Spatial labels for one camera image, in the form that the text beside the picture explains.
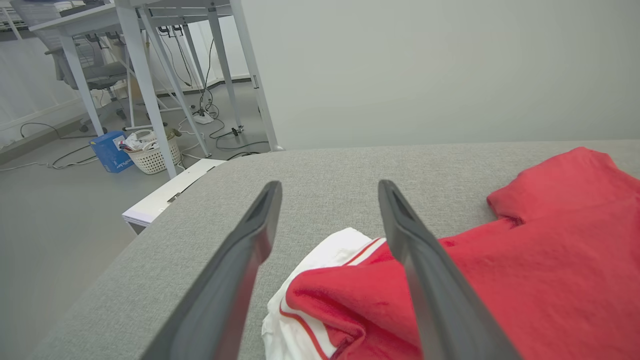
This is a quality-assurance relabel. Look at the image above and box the white desk with straight leg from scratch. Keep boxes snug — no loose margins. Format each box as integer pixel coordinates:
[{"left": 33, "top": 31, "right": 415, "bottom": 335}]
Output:
[{"left": 28, "top": 4, "right": 122, "bottom": 137}]

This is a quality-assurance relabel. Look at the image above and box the grey mesh office chair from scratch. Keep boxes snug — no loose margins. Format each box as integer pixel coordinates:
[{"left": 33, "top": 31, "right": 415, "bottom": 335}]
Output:
[{"left": 10, "top": 0, "right": 130, "bottom": 134}]

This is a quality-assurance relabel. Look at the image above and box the white plastic laundry basket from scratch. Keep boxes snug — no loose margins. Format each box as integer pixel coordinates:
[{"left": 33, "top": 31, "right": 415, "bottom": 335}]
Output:
[{"left": 122, "top": 134, "right": 182, "bottom": 175}]

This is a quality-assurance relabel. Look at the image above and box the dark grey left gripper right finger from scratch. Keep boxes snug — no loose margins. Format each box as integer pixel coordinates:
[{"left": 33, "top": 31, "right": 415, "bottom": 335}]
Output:
[{"left": 378, "top": 179, "right": 521, "bottom": 360}]

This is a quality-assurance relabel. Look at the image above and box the white flat board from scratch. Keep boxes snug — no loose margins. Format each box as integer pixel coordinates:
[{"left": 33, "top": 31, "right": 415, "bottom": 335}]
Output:
[{"left": 121, "top": 158, "right": 227, "bottom": 235}]

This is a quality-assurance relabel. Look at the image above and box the red white basketball jersey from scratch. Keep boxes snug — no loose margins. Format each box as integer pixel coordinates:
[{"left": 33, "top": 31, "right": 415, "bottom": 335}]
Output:
[{"left": 261, "top": 146, "right": 640, "bottom": 360}]

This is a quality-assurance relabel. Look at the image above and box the blue cardboard box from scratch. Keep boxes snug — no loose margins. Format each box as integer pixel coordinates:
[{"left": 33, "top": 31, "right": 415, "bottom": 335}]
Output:
[{"left": 89, "top": 131, "right": 135, "bottom": 174}]

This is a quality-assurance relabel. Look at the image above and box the clothes pile in basket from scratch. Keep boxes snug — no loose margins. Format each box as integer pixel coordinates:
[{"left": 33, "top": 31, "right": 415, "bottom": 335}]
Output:
[{"left": 119, "top": 129, "right": 173, "bottom": 152}]

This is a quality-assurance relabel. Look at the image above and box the white desk with angled legs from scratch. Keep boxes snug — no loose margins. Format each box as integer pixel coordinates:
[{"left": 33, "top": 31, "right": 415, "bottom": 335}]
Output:
[{"left": 114, "top": 0, "right": 285, "bottom": 180}]

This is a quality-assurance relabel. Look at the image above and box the white floor cable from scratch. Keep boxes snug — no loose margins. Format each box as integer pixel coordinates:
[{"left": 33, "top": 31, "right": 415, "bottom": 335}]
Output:
[{"left": 0, "top": 154, "right": 99, "bottom": 172}]

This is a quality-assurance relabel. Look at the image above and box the black floor cable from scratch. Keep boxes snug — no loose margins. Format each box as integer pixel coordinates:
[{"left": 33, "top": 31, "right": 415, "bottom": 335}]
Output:
[{"left": 20, "top": 122, "right": 99, "bottom": 170}]

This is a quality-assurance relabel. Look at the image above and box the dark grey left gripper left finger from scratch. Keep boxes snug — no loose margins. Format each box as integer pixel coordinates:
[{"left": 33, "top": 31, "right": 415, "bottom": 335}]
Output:
[{"left": 141, "top": 181, "right": 283, "bottom": 360}]

